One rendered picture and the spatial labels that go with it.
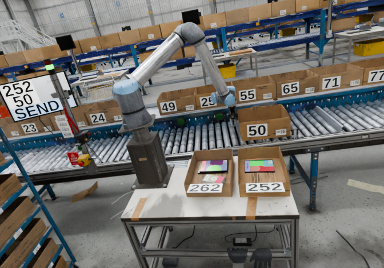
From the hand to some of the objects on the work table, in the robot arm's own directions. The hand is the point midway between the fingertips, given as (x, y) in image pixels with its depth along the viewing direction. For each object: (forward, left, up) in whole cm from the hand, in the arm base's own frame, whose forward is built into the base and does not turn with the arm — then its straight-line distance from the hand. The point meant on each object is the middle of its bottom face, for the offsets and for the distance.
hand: (234, 124), depth 214 cm
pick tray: (-70, -2, -9) cm, 70 cm away
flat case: (-53, +26, -5) cm, 60 cm away
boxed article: (-69, +29, -7) cm, 75 cm away
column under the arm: (-50, +70, -5) cm, 86 cm away
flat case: (-61, -4, -8) cm, 61 cm away
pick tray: (-62, +29, -7) cm, 69 cm away
